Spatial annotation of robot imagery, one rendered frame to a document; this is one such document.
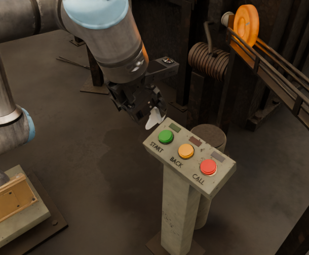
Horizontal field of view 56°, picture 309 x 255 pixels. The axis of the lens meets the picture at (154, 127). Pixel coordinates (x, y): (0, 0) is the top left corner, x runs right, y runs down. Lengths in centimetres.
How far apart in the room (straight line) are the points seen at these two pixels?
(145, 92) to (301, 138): 135
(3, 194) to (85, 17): 90
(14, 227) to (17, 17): 95
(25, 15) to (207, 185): 53
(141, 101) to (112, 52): 14
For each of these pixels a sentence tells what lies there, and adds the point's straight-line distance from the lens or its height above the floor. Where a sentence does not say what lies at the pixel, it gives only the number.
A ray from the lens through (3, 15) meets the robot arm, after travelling 51.
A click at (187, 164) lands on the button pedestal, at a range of 76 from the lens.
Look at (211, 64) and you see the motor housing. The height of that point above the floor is 50.
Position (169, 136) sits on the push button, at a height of 61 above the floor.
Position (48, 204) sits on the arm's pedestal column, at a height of 2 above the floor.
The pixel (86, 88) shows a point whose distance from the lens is 204.
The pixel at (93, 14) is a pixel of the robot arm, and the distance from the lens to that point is 45.
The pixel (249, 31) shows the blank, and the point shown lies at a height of 72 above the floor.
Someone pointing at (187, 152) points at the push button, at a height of 61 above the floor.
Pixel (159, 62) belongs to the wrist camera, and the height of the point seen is 85.
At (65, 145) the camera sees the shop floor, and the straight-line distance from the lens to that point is 168.
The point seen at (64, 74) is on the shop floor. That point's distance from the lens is 224.
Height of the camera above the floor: 118
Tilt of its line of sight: 44 degrees down
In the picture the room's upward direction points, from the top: straight up
